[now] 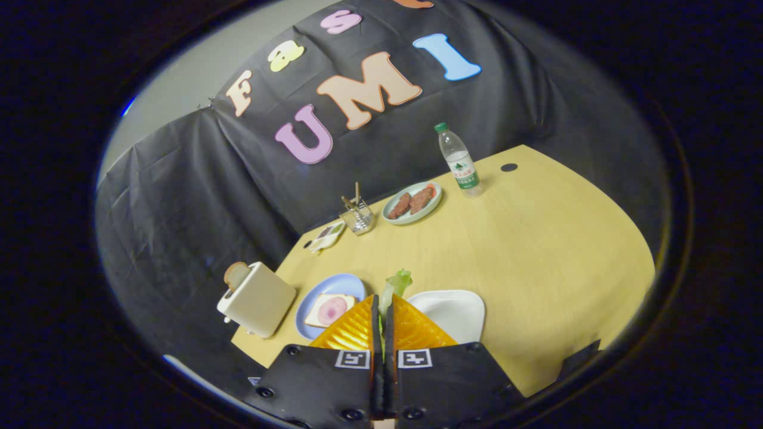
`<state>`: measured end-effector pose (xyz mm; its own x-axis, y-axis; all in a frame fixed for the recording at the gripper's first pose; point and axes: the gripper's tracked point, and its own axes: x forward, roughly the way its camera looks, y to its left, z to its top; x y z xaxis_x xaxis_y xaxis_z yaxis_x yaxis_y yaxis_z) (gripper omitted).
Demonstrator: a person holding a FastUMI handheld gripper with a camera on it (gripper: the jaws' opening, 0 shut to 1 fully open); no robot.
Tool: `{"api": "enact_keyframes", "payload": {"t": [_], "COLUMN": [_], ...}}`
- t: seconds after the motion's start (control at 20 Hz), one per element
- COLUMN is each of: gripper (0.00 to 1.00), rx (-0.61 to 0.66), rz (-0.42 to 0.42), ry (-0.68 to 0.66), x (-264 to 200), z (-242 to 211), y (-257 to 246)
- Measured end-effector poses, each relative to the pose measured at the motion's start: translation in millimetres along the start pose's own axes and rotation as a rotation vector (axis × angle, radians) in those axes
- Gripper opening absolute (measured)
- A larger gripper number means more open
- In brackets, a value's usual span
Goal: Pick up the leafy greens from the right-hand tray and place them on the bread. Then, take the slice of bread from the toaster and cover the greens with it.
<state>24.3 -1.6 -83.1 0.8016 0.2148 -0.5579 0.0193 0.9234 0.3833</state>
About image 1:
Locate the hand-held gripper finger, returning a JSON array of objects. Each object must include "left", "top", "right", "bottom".
[
  {"left": 247, "top": 294, "right": 384, "bottom": 429},
  {"left": 383, "top": 294, "right": 526, "bottom": 429}
]

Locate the green lettuce leaf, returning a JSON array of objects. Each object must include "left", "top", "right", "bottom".
[{"left": 377, "top": 269, "right": 413, "bottom": 364}]

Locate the brown-crust bread slice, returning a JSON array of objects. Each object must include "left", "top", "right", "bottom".
[{"left": 224, "top": 262, "right": 252, "bottom": 293}]

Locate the pink ham slice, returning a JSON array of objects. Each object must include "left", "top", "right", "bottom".
[{"left": 318, "top": 297, "right": 349, "bottom": 326}]

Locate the bread slice under ham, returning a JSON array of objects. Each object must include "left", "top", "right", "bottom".
[{"left": 304, "top": 293, "right": 356, "bottom": 329}]

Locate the white square plate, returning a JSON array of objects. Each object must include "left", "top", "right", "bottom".
[{"left": 407, "top": 290, "right": 486, "bottom": 345}]

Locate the blue round plate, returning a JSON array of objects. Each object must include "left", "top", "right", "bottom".
[{"left": 296, "top": 273, "right": 367, "bottom": 341}]

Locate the white toaster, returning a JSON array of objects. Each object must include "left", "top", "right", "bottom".
[{"left": 216, "top": 262, "right": 297, "bottom": 339}]

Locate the white divided condiment dish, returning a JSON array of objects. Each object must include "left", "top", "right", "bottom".
[{"left": 308, "top": 220, "right": 346, "bottom": 254}]

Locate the clear utensil holder cup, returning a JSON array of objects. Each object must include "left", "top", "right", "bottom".
[{"left": 345, "top": 198, "right": 376, "bottom": 236}]

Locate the pale green oval plate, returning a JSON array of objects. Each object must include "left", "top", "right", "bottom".
[{"left": 382, "top": 181, "right": 443, "bottom": 225}]

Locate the brown meat patty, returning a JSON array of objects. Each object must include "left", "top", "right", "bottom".
[
  {"left": 409, "top": 185, "right": 437, "bottom": 215},
  {"left": 388, "top": 192, "right": 412, "bottom": 220}
]

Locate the clear water bottle green cap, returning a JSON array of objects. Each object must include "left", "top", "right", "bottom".
[{"left": 434, "top": 122, "right": 485, "bottom": 198}]

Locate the black backdrop cloth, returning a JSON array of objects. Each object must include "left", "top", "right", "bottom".
[{"left": 95, "top": 0, "right": 668, "bottom": 382}]

